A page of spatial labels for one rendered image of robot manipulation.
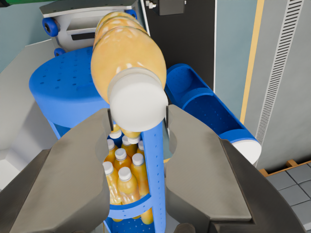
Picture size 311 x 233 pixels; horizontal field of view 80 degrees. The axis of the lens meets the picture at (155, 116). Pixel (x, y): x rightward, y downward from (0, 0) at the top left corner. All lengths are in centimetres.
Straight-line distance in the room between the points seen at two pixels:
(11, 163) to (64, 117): 26
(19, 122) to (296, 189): 372
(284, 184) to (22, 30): 386
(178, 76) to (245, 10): 75
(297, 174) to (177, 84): 291
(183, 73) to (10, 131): 127
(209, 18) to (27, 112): 129
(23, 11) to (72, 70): 119
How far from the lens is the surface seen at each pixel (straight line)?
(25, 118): 73
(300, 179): 399
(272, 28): 213
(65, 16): 61
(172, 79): 161
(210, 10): 156
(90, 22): 53
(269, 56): 224
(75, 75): 43
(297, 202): 376
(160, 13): 54
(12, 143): 65
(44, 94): 39
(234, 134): 94
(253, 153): 105
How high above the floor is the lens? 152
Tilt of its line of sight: 49 degrees down
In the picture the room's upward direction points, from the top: 160 degrees clockwise
